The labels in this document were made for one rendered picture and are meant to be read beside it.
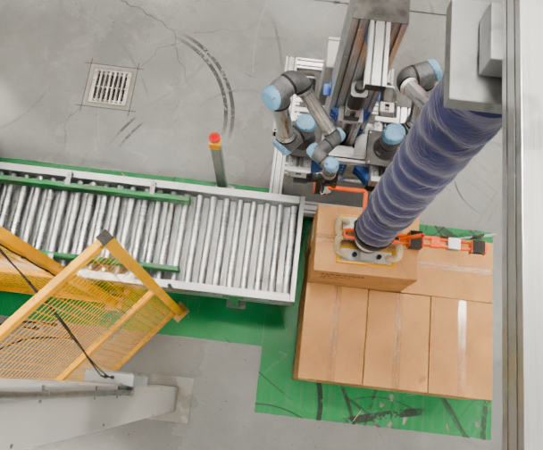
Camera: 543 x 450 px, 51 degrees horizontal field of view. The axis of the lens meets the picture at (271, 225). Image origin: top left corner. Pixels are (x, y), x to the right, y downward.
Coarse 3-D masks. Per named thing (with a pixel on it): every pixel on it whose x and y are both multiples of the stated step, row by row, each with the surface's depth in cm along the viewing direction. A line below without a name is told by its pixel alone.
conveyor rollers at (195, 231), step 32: (64, 192) 376; (160, 192) 377; (0, 224) 369; (32, 224) 371; (96, 224) 370; (128, 224) 371; (192, 224) 374; (224, 224) 372; (288, 224) 375; (160, 256) 366; (192, 256) 366; (288, 256) 367; (256, 288) 361; (288, 288) 363
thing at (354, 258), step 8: (344, 248) 327; (352, 248) 327; (336, 256) 326; (352, 256) 325; (376, 256) 325; (384, 256) 326; (360, 264) 325; (368, 264) 325; (376, 264) 325; (384, 264) 325; (392, 264) 325
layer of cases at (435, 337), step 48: (336, 288) 363; (432, 288) 365; (480, 288) 365; (336, 336) 355; (384, 336) 355; (432, 336) 356; (480, 336) 357; (384, 384) 347; (432, 384) 348; (480, 384) 349
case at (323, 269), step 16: (320, 208) 336; (336, 208) 336; (352, 208) 336; (320, 224) 333; (416, 224) 334; (320, 240) 330; (320, 256) 328; (416, 256) 329; (320, 272) 331; (336, 272) 327; (352, 272) 325; (368, 272) 326; (384, 272) 326; (400, 272) 326; (416, 272) 326; (384, 288) 359; (400, 288) 354
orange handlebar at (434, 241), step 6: (336, 186) 325; (360, 192) 325; (366, 192) 324; (366, 198) 323; (366, 204) 322; (348, 228) 318; (342, 234) 318; (402, 234) 318; (396, 240) 317; (402, 240) 317; (432, 240) 317; (438, 240) 317; (444, 240) 318; (462, 240) 318; (468, 240) 318; (432, 246) 316; (438, 246) 316; (444, 246) 317; (462, 246) 317
